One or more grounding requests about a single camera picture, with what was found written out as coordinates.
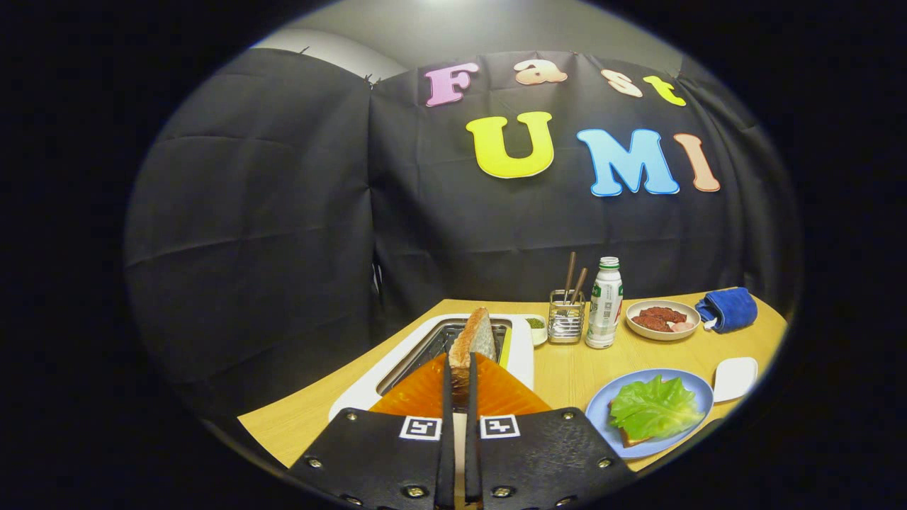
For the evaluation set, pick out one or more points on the black backdrop cloth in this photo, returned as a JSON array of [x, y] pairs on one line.
[[283, 212]]

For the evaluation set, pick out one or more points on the white sectioned condiment dish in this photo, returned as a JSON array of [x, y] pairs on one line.
[[536, 329]]

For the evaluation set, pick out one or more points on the brown meat patty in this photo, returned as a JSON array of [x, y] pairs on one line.
[[648, 324], [669, 314]]

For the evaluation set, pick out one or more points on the green lettuce leaf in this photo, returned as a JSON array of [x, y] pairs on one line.
[[655, 409]]

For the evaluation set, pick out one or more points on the beige round plate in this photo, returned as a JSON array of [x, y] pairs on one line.
[[659, 336]]

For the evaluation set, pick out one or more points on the small pink ham slice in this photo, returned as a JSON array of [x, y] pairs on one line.
[[682, 327]]

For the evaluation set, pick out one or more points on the white square plate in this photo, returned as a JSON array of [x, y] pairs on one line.
[[735, 379]]

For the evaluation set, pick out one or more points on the folded blue towel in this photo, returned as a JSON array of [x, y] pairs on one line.
[[730, 310]]

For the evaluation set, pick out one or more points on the bread slice under ham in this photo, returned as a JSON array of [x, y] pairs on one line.
[[629, 439]]

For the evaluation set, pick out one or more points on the white toaster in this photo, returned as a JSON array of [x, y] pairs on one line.
[[521, 358]]

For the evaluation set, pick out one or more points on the white drink bottle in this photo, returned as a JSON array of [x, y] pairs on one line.
[[604, 304]]

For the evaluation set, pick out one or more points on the toasted bread slice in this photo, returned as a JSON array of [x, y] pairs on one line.
[[471, 340]]

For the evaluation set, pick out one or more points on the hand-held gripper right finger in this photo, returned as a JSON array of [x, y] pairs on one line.
[[472, 453]]

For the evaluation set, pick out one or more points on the blue plate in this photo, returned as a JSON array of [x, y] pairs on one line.
[[602, 418]]

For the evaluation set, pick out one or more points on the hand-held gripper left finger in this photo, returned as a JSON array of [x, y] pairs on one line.
[[447, 453]]

